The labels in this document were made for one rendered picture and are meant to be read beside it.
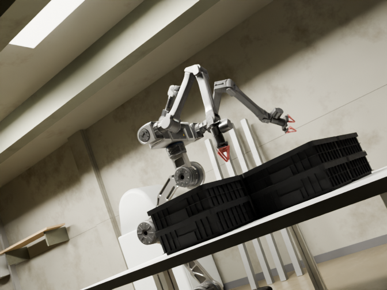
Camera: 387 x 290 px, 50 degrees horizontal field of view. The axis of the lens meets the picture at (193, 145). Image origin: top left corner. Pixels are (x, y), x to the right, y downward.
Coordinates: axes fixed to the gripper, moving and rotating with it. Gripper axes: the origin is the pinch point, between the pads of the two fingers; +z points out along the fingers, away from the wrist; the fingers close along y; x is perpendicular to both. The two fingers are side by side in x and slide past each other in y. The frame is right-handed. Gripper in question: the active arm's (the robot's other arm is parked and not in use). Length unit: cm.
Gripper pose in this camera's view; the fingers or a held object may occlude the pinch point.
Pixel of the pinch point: (227, 159)
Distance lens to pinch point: 232.3
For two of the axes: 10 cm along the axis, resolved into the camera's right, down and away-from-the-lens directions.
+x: -9.4, 3.4, -0.8
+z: 3.5, 9.1, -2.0
